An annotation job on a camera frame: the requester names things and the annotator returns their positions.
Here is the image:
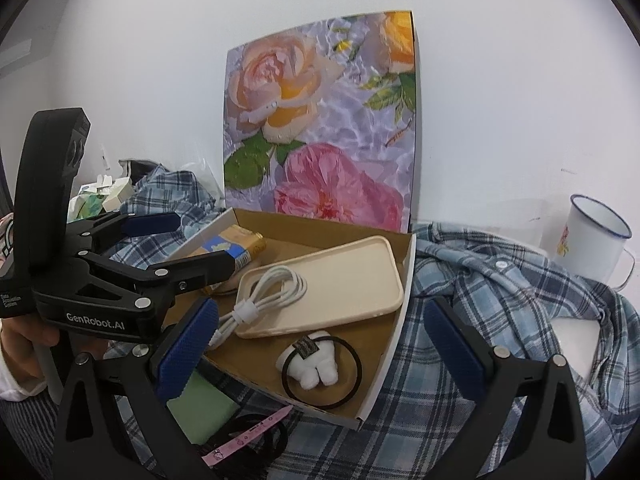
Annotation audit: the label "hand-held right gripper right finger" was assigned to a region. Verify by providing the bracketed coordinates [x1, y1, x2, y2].
[424, 297, 587, 480]

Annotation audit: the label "coiled white cable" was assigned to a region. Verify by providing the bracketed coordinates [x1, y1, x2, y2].
[207, 266, 308, 351]

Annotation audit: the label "floral printed board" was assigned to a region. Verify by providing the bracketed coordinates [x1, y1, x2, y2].
[220, 9, 418, 235]

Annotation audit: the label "person's left hand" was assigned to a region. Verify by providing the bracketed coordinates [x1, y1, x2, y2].
[0, 317, 108, 386]

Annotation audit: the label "blue plaid shirt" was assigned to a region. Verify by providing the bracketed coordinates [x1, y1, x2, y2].
[107, 167, 640, 480]

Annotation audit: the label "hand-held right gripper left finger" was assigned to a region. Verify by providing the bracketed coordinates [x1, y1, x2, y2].
[52, 297, 221, 480]

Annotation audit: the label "small white cartons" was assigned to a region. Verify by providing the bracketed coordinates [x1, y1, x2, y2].
[95, 174, 135, 213]

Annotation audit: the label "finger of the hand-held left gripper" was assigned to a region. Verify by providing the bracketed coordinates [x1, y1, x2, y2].
[67, 211, 183, 252]
[75, 250, 236, 307]

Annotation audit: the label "black hair tie white plush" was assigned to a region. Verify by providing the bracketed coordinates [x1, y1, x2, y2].
[281, 330, 362, 408]

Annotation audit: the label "green sponge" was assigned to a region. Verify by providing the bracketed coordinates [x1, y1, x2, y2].
[165, 370, 241, 446]

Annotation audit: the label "beige phone case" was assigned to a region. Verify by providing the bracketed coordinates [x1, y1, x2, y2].
[235, 235, 405, 339]

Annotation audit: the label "yellow and blue packet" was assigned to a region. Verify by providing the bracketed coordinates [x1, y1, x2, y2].
[202, 225, 267, 273]

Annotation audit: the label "person's left forearm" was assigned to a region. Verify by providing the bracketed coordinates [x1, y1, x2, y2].
[0, 360, 51, 402]

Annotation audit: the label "striped cloth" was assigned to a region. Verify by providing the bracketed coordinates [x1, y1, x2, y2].
[0, 395, 66, 480]

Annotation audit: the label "dark cloth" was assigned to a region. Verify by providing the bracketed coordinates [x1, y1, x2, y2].
[119, 159, 158, 181]

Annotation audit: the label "pink paper strip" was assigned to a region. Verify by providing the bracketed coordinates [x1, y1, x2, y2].
[201, 405, 293, 467]

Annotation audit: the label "green patterned packet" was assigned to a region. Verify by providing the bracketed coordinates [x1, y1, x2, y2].
[67, 194, 104, 223]

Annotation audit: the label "shallow cardboard box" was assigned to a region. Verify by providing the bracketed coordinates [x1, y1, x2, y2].
[177, 207, 417, 431]

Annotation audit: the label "clear plastic bag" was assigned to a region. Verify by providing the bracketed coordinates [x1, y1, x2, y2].
[175, 152, 223, 202]

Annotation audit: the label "white enamel mug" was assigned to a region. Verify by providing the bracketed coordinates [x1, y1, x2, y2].
[555, 194, 637, 291]

